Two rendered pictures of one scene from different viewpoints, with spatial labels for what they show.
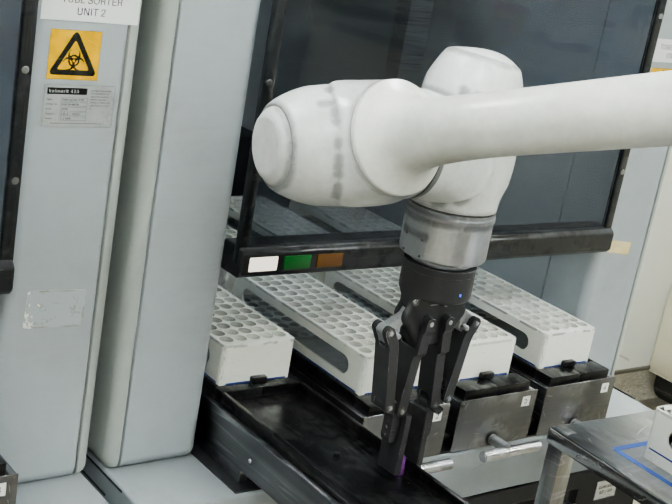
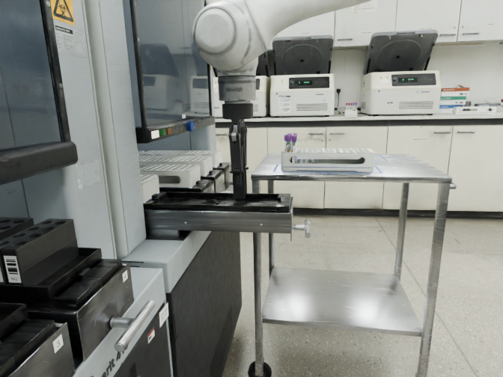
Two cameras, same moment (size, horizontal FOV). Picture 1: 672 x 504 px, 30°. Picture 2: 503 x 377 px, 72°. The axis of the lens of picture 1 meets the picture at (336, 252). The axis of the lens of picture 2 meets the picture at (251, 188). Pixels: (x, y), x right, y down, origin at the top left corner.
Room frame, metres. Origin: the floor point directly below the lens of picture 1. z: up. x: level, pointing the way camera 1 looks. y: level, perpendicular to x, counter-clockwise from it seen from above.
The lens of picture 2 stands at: (0.56, 0.46, 1.05)
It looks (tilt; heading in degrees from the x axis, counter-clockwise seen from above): 14 degrees down; 317
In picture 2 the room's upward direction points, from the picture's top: 1 degrees counter-clockwise
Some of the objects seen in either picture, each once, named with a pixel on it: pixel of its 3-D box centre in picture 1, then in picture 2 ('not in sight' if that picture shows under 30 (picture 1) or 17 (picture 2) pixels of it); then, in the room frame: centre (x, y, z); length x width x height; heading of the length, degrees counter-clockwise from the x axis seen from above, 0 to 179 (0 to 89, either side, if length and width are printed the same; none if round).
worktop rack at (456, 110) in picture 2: not in sight; (474, 110); (1.48, -2.97, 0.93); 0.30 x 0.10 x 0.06; 31
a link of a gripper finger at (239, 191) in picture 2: (394, 439); (239, 185); (1.21, -0.10, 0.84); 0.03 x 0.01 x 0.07; 39
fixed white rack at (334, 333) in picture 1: (323, 329); (147, 177); (1.51, 0.00, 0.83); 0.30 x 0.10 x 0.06; 39
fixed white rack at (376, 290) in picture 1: (412, 320); (166, 167); (1.61, -0.12, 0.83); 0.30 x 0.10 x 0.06; 39
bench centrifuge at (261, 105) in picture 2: not in sight; (239, 82); (3.16, -1.82, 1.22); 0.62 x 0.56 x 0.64; 127
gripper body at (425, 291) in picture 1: (432, 300); (238, 122); (1.21, -0.11, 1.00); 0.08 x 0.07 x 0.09; 129
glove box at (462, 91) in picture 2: not in sight; (453, 90); (1.73, -3.18, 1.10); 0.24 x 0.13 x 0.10; 38
